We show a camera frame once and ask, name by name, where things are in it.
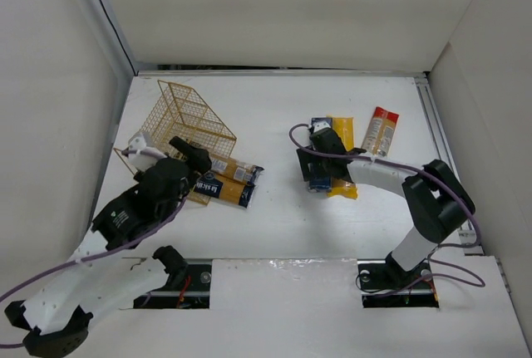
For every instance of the blue-topped spaghetti bag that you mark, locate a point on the blue-topped spaghetti bag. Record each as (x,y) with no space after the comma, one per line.
(236,170)

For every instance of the aluminium frame post left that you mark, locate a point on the aluminium frame post left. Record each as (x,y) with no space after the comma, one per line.
(103,14)

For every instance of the red spaghetti bag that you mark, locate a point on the red spaghetti bag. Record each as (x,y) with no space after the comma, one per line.
(380,132)

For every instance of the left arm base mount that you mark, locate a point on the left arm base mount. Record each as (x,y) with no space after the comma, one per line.
(192,293)

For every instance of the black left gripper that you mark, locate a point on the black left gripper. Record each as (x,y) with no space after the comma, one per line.
(183,165)

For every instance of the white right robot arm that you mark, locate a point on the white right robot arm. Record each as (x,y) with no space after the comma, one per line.
(437,201)

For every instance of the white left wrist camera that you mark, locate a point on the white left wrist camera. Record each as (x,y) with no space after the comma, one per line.
(143,153)

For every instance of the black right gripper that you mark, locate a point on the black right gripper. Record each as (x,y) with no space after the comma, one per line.
(315,165)

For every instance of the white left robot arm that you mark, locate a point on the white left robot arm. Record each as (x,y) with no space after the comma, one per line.
(59,317)

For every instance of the gold wire mesh shelf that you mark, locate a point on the gold wire mesh shelf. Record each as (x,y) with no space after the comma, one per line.
(181,111)

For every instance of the blue pasta box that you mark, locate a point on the blue pasta box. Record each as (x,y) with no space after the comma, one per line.
(320,184)

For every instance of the aluminium frame rail right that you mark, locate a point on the aluminium frame rail right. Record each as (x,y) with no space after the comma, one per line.
(467,233)

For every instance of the yellow pasta bag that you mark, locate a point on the yellow pasta bag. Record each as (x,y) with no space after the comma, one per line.
(344,128)

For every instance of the dark blue spaghetti bag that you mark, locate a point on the dark blue spaghetti bag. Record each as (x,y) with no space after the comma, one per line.
(217,186)

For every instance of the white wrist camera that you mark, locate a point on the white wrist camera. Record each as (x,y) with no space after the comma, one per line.
(320,126)
(143,153)

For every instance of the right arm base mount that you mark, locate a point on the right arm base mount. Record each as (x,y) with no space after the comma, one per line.
(381,289)

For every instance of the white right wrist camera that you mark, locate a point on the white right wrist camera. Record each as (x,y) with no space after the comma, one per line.
(320,126)

